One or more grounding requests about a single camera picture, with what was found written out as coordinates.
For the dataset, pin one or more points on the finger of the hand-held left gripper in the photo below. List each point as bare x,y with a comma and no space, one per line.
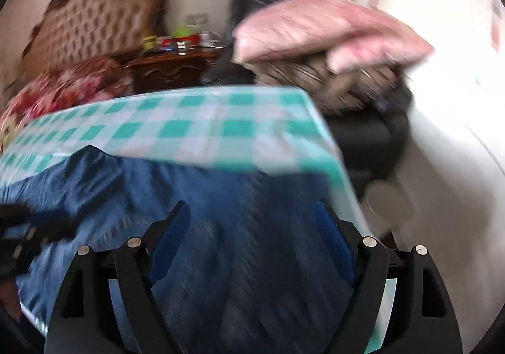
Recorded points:
51,228

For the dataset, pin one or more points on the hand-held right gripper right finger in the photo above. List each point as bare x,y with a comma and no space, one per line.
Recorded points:
335,247

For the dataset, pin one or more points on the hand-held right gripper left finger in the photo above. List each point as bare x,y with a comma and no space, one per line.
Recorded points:
169,247

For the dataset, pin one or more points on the blue denim pants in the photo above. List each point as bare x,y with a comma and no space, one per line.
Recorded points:
244,239

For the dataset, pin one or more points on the beige round stool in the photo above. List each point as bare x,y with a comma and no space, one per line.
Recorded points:
390,204

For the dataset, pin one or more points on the black armchair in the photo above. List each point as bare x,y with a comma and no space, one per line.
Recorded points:
374,141

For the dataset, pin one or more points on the green white checked tablecloth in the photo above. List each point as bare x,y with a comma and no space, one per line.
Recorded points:
197,129

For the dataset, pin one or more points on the red floral bedding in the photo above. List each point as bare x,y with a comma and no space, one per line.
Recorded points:
59,89

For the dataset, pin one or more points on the brown striped blanket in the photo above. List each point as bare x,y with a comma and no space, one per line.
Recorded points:
300,74

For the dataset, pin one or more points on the dark wooden nightstand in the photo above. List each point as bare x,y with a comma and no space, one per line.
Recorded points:
169,70

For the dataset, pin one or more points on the white wardrobe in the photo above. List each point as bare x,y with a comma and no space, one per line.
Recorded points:
434,82

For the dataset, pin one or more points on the small pink pillow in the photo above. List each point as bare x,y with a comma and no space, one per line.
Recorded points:
367,54

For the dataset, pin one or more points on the red box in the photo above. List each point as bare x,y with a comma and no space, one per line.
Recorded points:
181,39

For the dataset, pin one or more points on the tufted wooden headboard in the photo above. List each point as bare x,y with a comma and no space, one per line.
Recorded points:
90,22

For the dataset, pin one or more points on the white plastic bag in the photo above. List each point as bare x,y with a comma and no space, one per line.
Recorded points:
211,38

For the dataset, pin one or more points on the green plastic item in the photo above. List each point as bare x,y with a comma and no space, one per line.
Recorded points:
184,30

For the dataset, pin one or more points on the large pink pillow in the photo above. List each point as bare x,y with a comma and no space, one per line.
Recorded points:
300,22

